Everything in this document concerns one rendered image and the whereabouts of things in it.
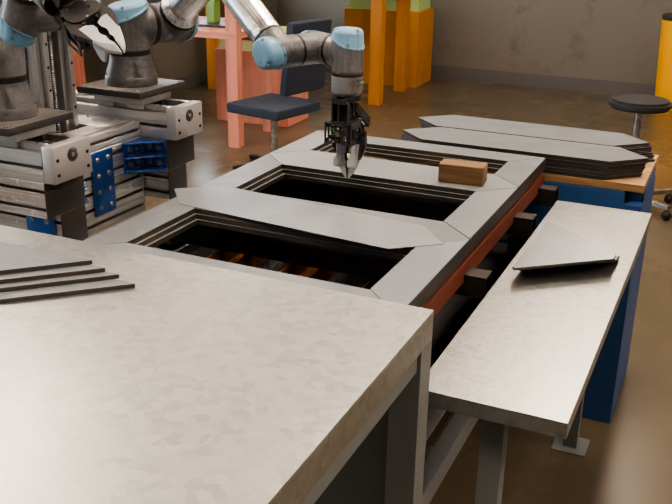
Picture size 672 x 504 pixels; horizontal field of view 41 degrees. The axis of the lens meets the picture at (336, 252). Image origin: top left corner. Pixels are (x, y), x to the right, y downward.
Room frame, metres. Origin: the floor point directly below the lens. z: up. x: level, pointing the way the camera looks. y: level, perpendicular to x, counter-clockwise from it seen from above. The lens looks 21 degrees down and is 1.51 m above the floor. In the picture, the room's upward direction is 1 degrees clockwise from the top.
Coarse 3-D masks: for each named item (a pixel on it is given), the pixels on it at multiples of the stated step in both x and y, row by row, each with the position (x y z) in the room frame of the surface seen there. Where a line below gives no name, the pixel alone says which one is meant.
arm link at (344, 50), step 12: (336, 36) 2.10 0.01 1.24; (348, 36) 2.09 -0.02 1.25; (360, 36) 2.10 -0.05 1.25; (324, 48) 2.13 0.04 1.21; (336, 48) 2.10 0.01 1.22; (348, 48) 2.09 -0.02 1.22; (360, 48) 2.10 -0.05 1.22; (336, 60) 2.10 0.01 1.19; (348, 60) 2.09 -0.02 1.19; (360, 60) 2.10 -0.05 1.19; (336, 72) 2.10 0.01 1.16; (348, 72) 2.09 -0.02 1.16; (360, 72) 2.10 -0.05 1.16
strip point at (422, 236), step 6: (420, 228) 1.89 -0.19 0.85; (426, 228) 1.89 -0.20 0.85; (414, 234) 1.85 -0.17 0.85; (420, 234) 1.85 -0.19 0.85; (426, 234) 1.85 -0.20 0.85; (432, 234) 1.85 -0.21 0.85; (402, 240) 1.81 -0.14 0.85; (408, 240) 1.81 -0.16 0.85; (414, 240) 1.81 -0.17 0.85; (420, 240) 1.81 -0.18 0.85; (426, 240) 1.81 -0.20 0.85; (432, 240) 1.81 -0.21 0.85; (438, 240) 1.81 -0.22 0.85; (390, 246) 1.77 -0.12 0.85; (396, 246) 1.77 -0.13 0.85; (402, 246) 1.77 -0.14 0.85; (408, 246) 1.77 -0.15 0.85; (414, 246) 1.78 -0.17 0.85
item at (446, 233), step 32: (416, 160) 2.59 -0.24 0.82; (480, 160) 2.53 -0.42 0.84; (544, 160) 2.52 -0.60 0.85; (384, 192) 2.28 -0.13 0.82; (416, 192) 2.25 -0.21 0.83; (448, 192) 2.21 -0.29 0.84; (192, 224) 1.98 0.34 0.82; (224, 224) 1.97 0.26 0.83; (256, 224) 1.94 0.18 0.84; (448, 224) 1.93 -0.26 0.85; (384, 256) 1.80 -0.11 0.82
